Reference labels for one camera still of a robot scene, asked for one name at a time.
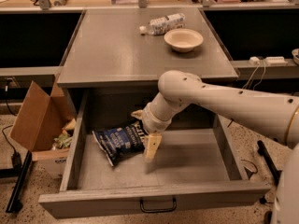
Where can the black drawer handle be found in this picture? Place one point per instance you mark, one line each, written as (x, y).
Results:
(153, 206)

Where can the white power strip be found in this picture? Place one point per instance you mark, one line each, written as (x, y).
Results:
(268, 61)

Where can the brown cardboard box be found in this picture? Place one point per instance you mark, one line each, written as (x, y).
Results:
(40, 119)

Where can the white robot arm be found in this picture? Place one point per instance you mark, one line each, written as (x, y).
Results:
(272, 115)

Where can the grey cabinet with counter top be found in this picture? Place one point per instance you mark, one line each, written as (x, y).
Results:
(108, 53)

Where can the white paper bowl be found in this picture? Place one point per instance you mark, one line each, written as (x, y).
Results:
(183, 40)

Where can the black floor rail right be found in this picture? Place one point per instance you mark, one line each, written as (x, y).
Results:
(271, 166)

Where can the blue chip bag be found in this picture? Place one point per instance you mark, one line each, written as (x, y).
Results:
(122, 141)

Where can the snack packets in box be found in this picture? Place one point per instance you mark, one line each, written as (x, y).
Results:
(64, 139)

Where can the black floor rail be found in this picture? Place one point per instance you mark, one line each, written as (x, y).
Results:
(14, 204)
(271, 166)

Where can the black floor rail left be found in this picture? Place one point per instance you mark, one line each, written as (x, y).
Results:
(14, 204)

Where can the clear plastic water bottle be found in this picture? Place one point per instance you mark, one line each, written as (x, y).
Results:
(161, 26)

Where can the black power adapter with cable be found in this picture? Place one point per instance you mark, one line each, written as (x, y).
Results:
(16, 156)

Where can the open grey top drawer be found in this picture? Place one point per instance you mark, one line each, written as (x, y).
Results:
(196, 163)

